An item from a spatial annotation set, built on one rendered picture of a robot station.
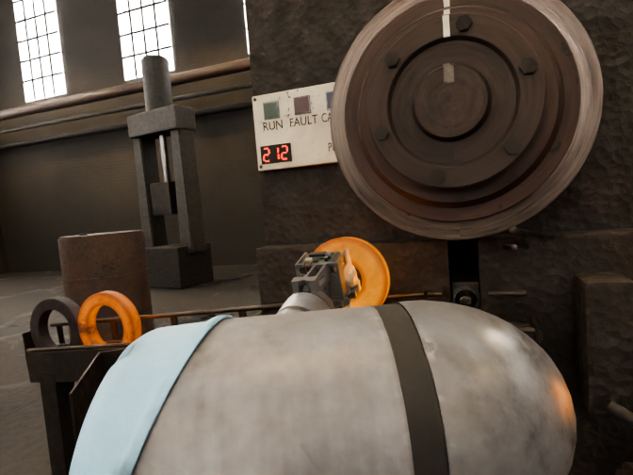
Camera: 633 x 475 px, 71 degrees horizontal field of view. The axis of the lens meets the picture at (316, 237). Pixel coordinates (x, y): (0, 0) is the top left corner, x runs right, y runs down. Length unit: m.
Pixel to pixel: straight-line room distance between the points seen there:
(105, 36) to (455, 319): 10.04
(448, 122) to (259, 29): 0.60
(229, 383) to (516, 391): 0.12
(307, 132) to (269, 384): 0.92
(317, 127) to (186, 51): 7.90
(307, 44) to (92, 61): 9.25
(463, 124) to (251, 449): 0.66
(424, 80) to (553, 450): 0.65
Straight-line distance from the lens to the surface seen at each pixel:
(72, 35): 10.77
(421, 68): 0.82
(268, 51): 1.17
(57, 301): 1.42
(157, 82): 6.61
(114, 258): 3.40
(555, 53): 0.88
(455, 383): 0.19
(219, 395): 0.19
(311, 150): 1.06
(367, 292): 0.80
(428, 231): 0.87
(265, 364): 0.19
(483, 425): 0.20
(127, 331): 1.26
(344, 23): 1.12
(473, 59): 0.81
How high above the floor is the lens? 0.97
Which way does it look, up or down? 4 degrees down
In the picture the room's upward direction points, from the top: 5 degrees counter-clockwise
